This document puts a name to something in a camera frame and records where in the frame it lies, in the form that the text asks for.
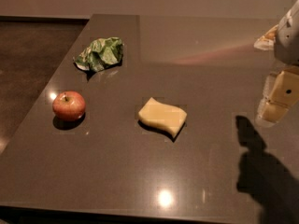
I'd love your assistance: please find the crumpled green chip bag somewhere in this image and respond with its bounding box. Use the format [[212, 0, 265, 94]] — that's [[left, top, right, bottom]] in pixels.
[[74, 37, 123, 72]]

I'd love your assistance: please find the red apple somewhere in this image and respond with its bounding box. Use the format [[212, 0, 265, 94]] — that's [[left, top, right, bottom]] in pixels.
[[52, 91, 86, 121]]

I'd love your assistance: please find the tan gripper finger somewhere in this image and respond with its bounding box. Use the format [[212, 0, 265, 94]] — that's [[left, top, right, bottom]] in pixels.
[[253, 25, 278, 50], [256, 66, 299, 124]]

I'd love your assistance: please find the yellow sponge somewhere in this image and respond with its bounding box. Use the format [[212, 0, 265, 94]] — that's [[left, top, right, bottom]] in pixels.
[[138, 98, 187, 138]]

